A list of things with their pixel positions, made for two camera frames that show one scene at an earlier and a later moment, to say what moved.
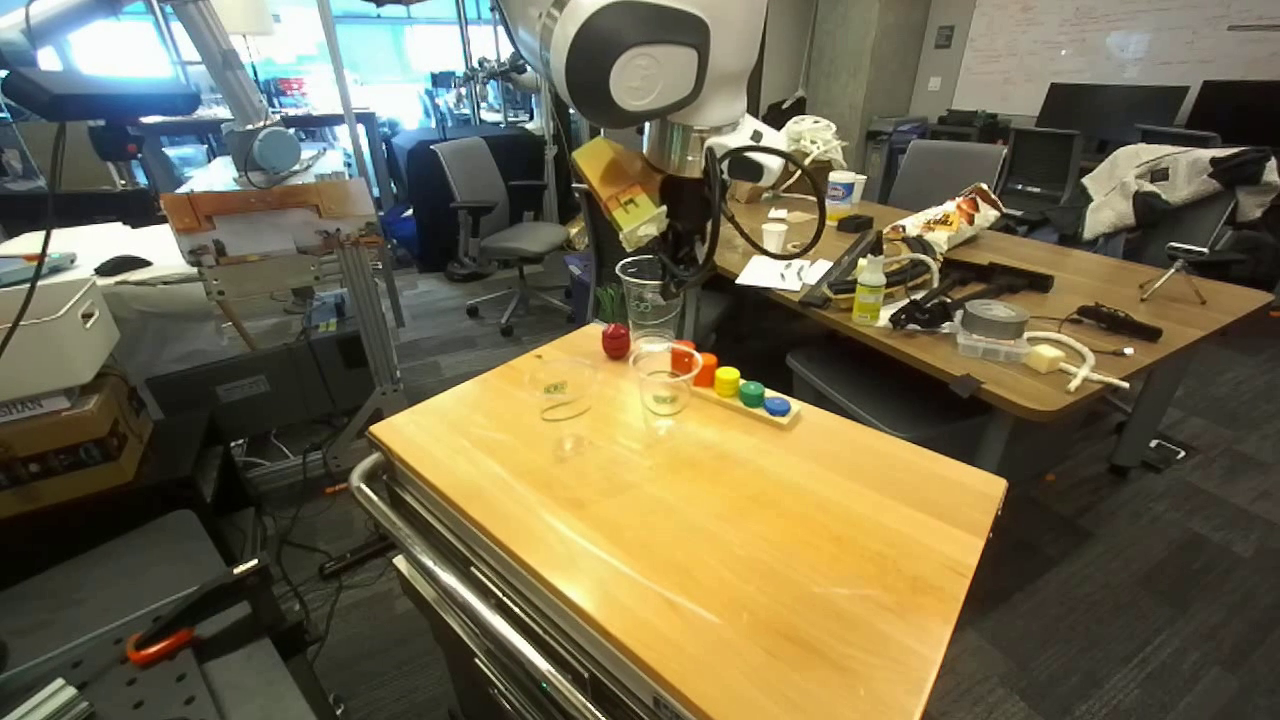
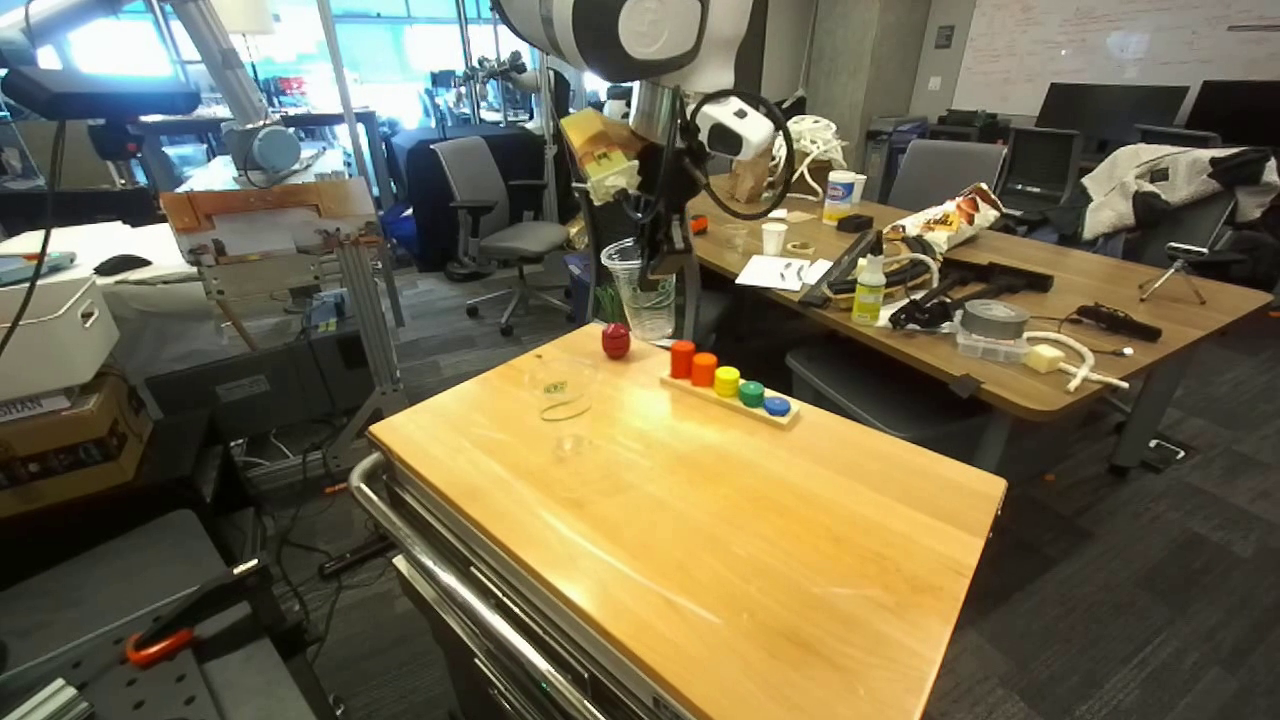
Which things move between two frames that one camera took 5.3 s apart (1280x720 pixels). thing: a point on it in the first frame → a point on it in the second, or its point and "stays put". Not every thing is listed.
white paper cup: (775, 239) stays put
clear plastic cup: (655, 302) stays put
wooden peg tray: (739, 396) stays put
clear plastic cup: (660, 382) → (625, 259)
